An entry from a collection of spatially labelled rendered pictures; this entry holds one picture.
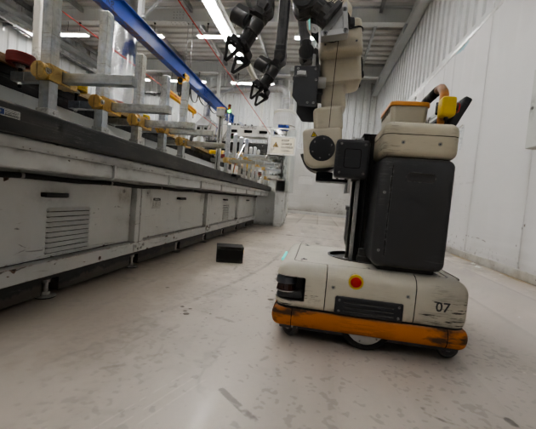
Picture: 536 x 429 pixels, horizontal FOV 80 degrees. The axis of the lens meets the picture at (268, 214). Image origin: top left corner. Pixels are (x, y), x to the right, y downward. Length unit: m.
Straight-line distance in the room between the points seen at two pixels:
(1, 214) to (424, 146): 1.51
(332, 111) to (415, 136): 0.35
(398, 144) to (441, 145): 0.14
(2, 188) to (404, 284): 1.44
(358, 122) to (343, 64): 10.99
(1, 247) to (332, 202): 11.16
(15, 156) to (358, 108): 11.91
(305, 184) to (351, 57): 10.67
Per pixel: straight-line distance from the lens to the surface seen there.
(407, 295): 1.21
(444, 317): 1.27
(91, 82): 1.23
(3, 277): 1.48
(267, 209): 5.89
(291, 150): 5.76
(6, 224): 1.50
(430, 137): 1.25
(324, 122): 1.37
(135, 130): 1.65
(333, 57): 1.48
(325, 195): 12.02
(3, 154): 1.17
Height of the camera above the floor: 0.51
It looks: 3 degrees down
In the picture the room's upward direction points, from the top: 5 degrees clockwise
